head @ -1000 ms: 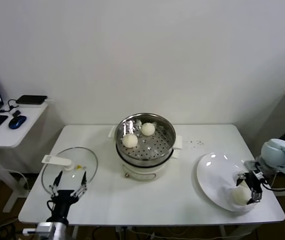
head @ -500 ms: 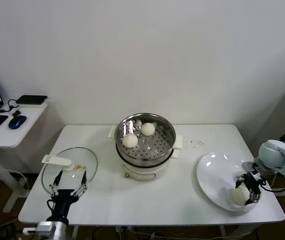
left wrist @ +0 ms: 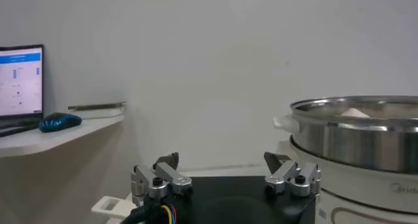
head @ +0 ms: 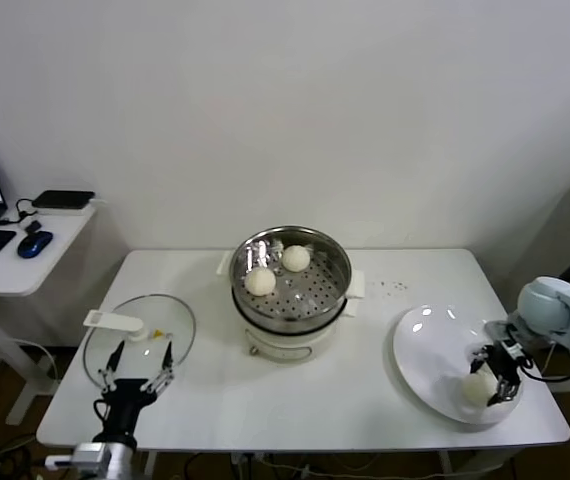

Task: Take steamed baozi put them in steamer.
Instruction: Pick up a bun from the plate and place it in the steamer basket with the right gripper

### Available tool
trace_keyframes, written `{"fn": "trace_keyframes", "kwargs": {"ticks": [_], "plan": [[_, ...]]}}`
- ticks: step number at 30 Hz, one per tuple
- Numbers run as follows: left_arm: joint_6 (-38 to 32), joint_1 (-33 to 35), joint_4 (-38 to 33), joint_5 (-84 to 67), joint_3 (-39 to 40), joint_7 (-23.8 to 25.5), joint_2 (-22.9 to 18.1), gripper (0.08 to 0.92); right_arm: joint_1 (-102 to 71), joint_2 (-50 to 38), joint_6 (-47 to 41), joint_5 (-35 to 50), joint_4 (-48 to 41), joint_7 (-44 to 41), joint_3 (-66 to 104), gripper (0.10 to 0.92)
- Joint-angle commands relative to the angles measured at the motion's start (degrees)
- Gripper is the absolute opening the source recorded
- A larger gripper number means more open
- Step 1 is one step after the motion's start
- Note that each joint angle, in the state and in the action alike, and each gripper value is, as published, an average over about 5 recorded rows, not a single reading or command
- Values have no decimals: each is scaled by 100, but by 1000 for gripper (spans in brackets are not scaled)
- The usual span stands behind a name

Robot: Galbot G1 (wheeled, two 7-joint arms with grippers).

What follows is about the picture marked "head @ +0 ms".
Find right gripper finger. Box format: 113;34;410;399
487;377;522;407
468;343;495;374

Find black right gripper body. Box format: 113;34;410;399
487;342;529;389

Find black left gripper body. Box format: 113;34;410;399
95;378;159;444

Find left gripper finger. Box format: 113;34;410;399
97;341;126;394
145;339;175;394

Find stainless steel steamer basket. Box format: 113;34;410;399
216;225;368;333

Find white round plate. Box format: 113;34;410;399
392;303;525;427

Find dark crumbs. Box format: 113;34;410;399
368;277;409;297

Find white electric cooker pot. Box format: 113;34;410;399
232;287;360;365

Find white side desk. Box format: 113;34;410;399
0;199;99;426

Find blue computer mouse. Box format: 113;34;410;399
17;230;55;259

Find black flat device box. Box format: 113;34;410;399
31;189;97;211

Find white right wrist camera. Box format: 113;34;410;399
502;324;534;357

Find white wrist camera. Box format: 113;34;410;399
44;455;77;472
502;324;534;357

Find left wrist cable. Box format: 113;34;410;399
93;398;114;427

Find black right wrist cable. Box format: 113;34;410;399
517;349;570;384

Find glass lid white handle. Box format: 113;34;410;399
82;293;198;392

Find white floor cable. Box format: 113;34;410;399
0;337;61;384

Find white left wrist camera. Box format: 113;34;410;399
44;455;77;472

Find black desk cable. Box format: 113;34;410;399
0;198;41;224

